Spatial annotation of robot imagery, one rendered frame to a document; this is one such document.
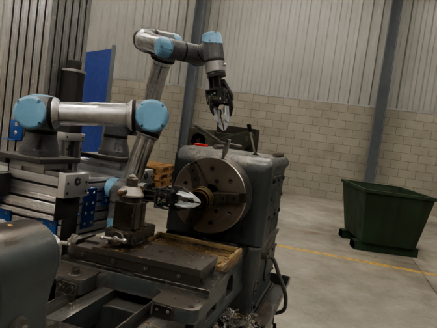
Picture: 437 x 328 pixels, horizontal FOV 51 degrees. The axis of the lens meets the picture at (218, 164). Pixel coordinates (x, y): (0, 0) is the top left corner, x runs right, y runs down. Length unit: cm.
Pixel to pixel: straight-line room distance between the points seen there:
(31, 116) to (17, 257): 98
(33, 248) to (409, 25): 1188
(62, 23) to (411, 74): 1064
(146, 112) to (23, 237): 93
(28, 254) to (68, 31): 152
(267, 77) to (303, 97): 107
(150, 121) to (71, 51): 70
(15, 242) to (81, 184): 104
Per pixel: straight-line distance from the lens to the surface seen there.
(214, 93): 169
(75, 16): 225
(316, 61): 1213
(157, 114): 166
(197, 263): 133
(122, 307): 133
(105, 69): 700
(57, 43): 216
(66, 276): 133
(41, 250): 84
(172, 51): 177
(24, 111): 173
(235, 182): 185
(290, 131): 1192
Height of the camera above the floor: 135
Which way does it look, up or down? 4 degrees down
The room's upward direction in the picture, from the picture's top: 8 degrees clockwise
